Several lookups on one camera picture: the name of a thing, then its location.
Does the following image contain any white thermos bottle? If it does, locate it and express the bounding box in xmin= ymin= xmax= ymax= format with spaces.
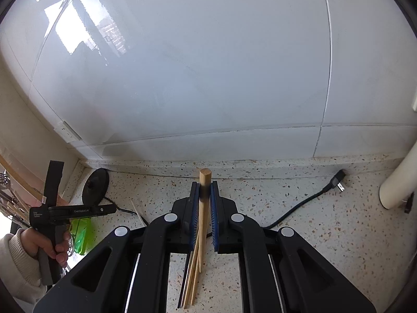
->
xmin=379 ymin=143 xmax=417 ymax=210

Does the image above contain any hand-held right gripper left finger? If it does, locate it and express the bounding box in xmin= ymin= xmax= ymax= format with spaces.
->
xmin=33 ymin=183 xmax=200 ymax=313

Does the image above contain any wooden cutting board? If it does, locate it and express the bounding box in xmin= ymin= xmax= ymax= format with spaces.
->
xmin=0 ymin=152 xmax=46 ymax=203

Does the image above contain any green plastic item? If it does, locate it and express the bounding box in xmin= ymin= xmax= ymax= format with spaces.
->
xmin=70 ymin=218 xmax=90 ymax=255

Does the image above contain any thin white stick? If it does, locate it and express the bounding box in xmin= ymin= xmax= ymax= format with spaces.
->
xmin=130 ymin=198 xmax=149 ymax=227

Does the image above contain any white wall socket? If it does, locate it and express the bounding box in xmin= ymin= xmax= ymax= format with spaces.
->
xmin=54 ymin=121 xmax=82 ymax=143

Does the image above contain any person's left hand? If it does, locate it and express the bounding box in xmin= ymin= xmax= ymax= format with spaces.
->
xmin=20 ymin=226 xmax=70 ymax=268

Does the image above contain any black round kettle base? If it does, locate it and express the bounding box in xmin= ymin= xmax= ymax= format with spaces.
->
xmin=81 ymin=168 xmax=109 ymax=207

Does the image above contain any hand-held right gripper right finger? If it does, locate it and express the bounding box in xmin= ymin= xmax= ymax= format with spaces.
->
xmin=211 ymin=183 xmax=375 ymax=313

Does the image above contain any small black plug adapter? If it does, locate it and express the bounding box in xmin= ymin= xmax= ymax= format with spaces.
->
xmin=404 ymin=192 xmax=416 ymax=215

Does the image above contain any metal wire rack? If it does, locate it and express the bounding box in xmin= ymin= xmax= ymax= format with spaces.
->
xmin=0 ymin=170 xmax=33 ymax=227

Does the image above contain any wooden chopstick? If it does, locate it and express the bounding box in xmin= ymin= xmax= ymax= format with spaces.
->
xmin=182 ymin=251 xmax=198 ymax=310
xmin=186 ymin=244 xmax=200 ymax=307
xmin=195 ymin=168 xmax=213 ymax=273

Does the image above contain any black and silver chopstick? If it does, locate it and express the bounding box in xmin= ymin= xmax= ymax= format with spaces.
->
xmin=177 ymin=257 xmax=190 ymax=309

